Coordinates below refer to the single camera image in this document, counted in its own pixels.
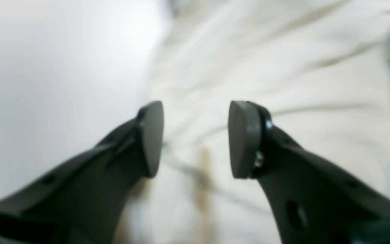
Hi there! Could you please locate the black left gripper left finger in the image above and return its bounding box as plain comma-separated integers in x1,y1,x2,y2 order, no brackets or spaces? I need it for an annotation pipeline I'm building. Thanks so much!
0,101,164,244

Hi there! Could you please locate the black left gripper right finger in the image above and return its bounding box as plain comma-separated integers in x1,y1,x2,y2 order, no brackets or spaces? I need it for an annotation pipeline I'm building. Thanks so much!
229,101,390,244

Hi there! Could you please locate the beige t-shirt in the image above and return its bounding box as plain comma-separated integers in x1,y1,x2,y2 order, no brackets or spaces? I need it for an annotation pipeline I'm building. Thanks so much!
115,0,390,244

